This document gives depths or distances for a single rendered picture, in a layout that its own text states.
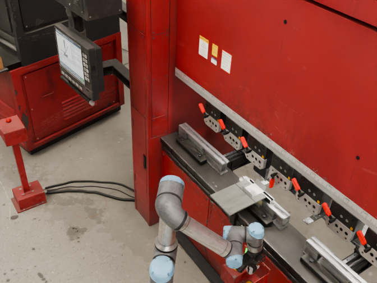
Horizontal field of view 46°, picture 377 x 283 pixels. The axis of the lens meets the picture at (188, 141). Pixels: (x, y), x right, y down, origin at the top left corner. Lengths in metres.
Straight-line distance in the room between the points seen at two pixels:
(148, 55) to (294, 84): 1.04
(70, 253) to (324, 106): 2.32
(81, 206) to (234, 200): 1.75
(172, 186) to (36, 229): 2.04
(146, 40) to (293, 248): 1.46
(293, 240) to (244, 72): 0.96
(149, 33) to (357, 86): 1.33
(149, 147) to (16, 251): 1.32
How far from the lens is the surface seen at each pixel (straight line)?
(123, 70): 3.30
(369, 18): 1.77
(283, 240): 2.56
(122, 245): 3.61
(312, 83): 2.03
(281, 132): 2.26
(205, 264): 3.43
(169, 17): 2.77
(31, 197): 3.96
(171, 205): 1.91
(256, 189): 2.63
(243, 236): 2.16
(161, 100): 3.00
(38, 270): 3.57
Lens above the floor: 2.76
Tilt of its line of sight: 37 degrees down
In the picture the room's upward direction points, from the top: 3 degrees clockwise
